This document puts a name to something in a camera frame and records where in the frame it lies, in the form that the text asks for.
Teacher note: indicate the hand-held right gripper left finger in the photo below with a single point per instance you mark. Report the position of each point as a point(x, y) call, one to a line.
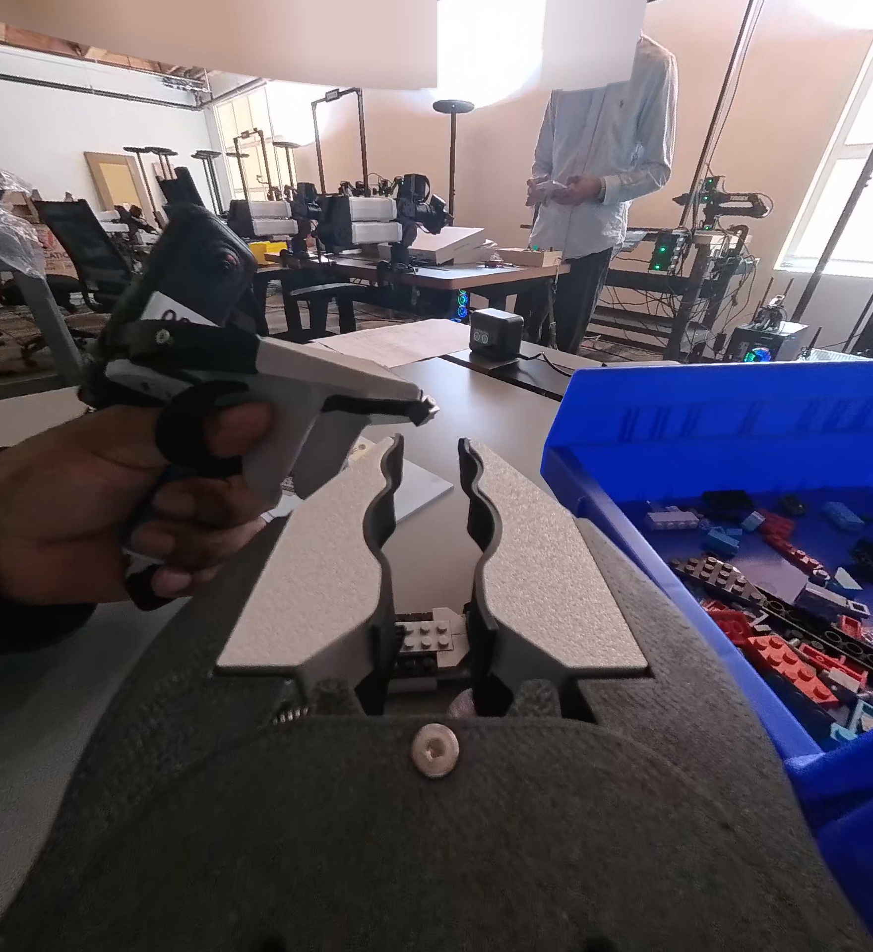
point(310, 595)

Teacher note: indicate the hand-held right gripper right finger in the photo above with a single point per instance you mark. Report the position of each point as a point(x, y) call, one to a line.
point(555, 595)

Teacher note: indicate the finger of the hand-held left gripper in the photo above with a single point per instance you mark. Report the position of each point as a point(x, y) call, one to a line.
point(325, 372)
point(325, 454)

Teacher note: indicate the small black brick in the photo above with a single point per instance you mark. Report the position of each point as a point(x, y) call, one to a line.
point(426, 410)

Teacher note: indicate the grey and black brick model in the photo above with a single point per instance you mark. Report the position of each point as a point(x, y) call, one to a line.
point(425, 639)

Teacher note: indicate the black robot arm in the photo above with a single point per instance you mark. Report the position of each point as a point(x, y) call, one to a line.
point(727, 199)
point(414, 201)
point(306, 204)

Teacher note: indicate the person's left hand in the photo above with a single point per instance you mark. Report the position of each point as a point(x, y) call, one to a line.
point(57, 513)

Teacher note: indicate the white equipment box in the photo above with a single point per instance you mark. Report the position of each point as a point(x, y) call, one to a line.
point(262, 217)
point(366, 219)

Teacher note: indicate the white paper sheet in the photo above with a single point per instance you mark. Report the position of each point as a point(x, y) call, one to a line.
point(407, 342)

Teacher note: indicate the light blue instruction booklet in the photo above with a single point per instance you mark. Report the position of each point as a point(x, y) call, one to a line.
point(421, 491)

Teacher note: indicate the black office chair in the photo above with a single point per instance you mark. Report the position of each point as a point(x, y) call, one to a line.
point(83, 245)

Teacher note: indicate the brown table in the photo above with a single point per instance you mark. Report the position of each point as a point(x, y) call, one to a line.
point(451, 277)

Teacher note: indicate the white flat box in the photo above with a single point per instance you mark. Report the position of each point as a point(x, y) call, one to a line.
point(444, 244)

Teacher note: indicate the small black box device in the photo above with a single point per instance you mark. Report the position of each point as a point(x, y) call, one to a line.
point(496, 331)

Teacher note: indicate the blue plastic bin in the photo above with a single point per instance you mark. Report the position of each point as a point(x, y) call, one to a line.
point(630, 416)

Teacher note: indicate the wooden box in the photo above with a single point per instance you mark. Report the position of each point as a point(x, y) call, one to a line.
point(529, 257)

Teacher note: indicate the pile of colourful bricks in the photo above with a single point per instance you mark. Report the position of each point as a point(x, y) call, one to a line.
point(793, 639)

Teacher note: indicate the black floor lamp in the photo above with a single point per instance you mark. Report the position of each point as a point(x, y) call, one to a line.
point(454, 106)

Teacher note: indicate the computer tower with lit fan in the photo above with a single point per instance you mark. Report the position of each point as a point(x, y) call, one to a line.
point(767, 342)

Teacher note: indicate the metal rack with electronics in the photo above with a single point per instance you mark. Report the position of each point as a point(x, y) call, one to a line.
point(667, 253)

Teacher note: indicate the window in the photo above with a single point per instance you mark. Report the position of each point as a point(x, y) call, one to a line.
point(853, 208)

